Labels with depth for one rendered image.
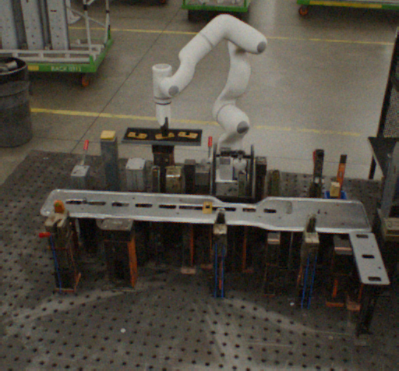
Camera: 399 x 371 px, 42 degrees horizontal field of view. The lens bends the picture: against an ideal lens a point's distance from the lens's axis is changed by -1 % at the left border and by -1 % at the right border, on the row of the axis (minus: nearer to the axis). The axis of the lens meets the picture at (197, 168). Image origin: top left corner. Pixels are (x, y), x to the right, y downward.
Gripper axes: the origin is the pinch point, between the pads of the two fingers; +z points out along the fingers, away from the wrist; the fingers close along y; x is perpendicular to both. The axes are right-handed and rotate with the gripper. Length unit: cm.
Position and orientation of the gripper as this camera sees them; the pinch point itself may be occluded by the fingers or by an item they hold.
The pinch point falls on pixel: (164, 131)
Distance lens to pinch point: 243.9
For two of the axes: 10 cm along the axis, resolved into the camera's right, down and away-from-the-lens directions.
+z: 0.0, 8.5, 5.3
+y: 2.8, 5.0, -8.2
